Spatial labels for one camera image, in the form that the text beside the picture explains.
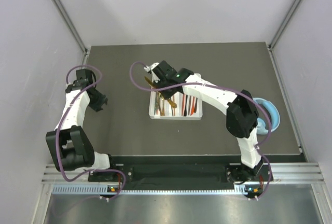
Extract iridescent purple spoon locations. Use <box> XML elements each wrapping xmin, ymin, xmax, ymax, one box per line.
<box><xmin>154</xmin><ymin>92</ymin><xmax>160</xmax><ymax>115</ymax></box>

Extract orange plastic knife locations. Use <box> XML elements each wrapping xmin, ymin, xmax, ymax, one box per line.
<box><xmin>190</xmin><ymin>97</ymin><xmax>197</xmax><ymax>115</ymax></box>

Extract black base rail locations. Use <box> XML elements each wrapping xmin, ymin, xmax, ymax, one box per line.
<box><xmin>88</xmin><ymin>153</ymin><xmax>307</xmax><ymax>191</ymax></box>

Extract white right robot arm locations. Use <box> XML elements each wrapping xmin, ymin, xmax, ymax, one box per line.
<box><xmin>144</xmin><ymin>61</ymin><xmax>264</xmax><ymax>180</ymax></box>

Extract white divided utensil tray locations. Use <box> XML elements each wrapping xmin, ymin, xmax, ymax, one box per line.
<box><xmin>148</xmin><ymin>72</ymin><xmax>204</xmax><ymax>120</ymax></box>

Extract gold metal knife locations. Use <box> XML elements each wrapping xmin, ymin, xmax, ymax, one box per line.
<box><xmin>144</xmin><ymin>76</ymin><xmax>178</xmax><ymax>108</ymax></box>

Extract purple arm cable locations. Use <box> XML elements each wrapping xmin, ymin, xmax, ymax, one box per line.
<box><xmin>55</xmin><ymin>64</ymin><xmax>127</xmax><ymax>200</ymax></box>
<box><xmin>129</xmin><ymin>61</ymin><xmax>273</xmax><ymax>200</ymax></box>

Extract grey cable duct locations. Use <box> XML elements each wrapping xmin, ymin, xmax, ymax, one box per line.
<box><xmin>52</xmin><ymin>184</ymin><xmax>258</xmax><ymax>195</ymax></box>

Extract gold metal spoon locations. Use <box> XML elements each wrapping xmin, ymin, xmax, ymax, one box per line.
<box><xmin>159</xmin><ymin>98</ymin><xmax>165</xmax><ymax>116</ymax></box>

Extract light blue headphones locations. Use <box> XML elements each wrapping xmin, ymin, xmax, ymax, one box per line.
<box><xmin>253</xmin><ymin>97</ymin><xmax>281</xmax><ymax>135</ymax></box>

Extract orange plastic fork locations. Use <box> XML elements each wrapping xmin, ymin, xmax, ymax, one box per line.
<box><xmin>181</xmin><ymin>94</ymin><xmax>185</xmax><ymax>117</ymax></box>

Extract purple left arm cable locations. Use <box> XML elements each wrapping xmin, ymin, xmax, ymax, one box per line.
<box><xmin>55</xmin><ymin>64</ymin><xmax>127</xmax><ymax>200</ymax></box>

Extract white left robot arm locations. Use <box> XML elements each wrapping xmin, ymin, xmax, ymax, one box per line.
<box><xmin>46</xmin><ymin>68</ymin><xmax>118</xmax><ymax>181</ymax></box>

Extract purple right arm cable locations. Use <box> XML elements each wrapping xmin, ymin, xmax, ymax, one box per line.
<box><xmin>129</xmin><ymin>61</ymin><xmax>273</xmax><ymax>200</ymax></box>

